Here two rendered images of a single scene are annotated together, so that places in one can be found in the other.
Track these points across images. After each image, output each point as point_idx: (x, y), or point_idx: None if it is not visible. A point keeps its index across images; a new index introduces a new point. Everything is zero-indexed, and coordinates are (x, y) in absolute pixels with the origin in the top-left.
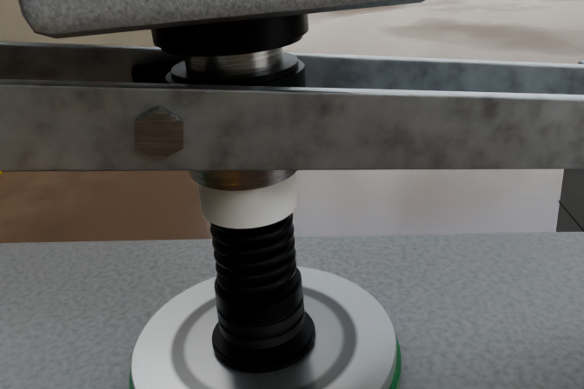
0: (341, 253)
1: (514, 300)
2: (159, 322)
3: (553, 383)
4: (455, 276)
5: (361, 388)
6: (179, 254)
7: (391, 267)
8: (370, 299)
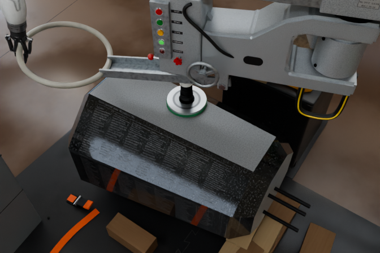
0: (158, 120)
1: (143, 97)
2: (199, 107)
3: (154, 86)
4: (145, 105)
5: (180, 87)
6: (188, 134)
7: (153, 112)
8: (167, 98)
